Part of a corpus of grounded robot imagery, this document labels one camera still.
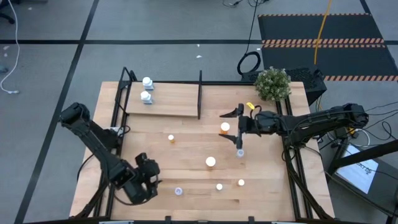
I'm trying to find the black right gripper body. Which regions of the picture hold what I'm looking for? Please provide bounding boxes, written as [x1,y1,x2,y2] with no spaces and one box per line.
[236,103,280,150]

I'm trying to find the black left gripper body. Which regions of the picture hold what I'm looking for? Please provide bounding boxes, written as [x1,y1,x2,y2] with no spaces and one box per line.
[123,152,162,206]

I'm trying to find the white medicine bottle blue label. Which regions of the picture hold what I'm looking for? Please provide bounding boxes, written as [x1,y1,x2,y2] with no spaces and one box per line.
[142,76,155,91]
[139,90,153,105]

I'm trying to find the green potted plant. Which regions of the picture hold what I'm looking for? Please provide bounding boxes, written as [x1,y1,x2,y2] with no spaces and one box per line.
[254,66,292,103]

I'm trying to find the black floor mat hazard stripes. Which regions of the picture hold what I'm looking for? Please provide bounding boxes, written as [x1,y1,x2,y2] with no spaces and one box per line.
[257,12,398,82]

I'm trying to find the black support beam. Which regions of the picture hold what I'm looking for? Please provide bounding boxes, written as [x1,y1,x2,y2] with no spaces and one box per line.
[326,139,398,175]

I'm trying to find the black office chair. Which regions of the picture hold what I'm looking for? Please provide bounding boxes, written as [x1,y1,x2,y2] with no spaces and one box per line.
[0,0,16,25]

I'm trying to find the black aluminium table frame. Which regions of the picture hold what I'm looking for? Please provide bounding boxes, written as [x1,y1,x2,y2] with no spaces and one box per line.
[70,66,336,224]

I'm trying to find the wooden shelf black metal frame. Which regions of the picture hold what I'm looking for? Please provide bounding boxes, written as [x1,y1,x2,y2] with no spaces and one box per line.
[119,66,203,121]

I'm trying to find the black coiled cable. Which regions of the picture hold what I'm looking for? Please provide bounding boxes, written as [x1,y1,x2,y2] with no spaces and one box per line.
[236,0,262,77]

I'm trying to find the yellow cable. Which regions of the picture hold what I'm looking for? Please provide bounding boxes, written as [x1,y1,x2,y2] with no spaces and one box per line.
[313,0,333,66]

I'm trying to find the white floor cable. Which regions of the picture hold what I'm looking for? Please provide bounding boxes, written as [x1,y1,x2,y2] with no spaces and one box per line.
[0,0,21,95]

